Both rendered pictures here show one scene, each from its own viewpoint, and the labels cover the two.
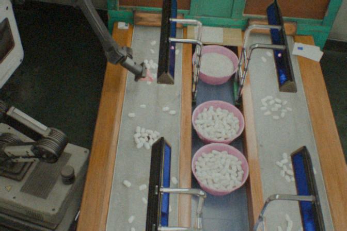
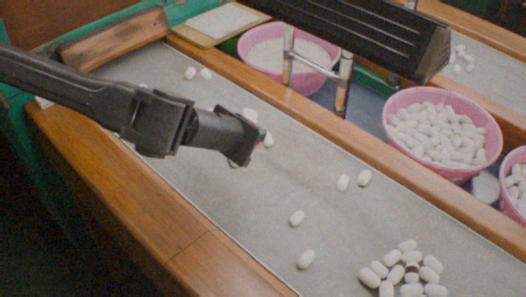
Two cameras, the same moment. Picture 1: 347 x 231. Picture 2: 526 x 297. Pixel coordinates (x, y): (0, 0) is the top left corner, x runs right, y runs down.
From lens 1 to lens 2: 1.79 m
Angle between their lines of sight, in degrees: 29
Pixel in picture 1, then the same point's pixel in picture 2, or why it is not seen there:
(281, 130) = (497, 80)
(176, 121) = (391, 187)
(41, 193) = not seen: outside the picture
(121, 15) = not seen: hidden behind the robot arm
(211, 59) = (271, 53)
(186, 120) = (411, 167)
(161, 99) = (303, 173)
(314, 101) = (462, 22)
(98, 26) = (38, 65)
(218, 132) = (457, 148)
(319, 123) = (507, 41)
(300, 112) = (470, 45)
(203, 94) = not seen: hidden behind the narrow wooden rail
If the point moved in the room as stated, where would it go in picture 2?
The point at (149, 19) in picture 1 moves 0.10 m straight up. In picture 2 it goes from (100, 48) to (90, 10)
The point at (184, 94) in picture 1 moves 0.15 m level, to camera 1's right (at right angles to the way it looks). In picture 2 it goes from (332, 126) to (375, 96)
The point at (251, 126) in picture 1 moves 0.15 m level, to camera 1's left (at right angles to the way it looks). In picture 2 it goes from (481, 98) to (454, 126)
